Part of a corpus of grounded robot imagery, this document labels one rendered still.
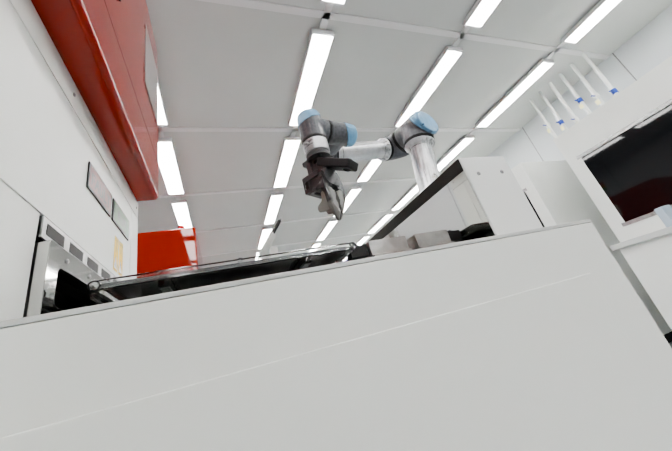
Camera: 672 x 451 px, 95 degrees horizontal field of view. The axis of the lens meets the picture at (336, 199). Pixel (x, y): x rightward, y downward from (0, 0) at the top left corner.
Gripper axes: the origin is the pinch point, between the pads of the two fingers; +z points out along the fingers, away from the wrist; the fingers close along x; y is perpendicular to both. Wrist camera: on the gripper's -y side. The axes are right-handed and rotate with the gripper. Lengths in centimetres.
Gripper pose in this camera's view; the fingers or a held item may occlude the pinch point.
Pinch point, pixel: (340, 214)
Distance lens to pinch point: 81.0
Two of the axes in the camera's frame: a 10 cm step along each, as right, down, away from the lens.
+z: 2.4, 8.8, -4.1
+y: -7.5, 4.4, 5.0
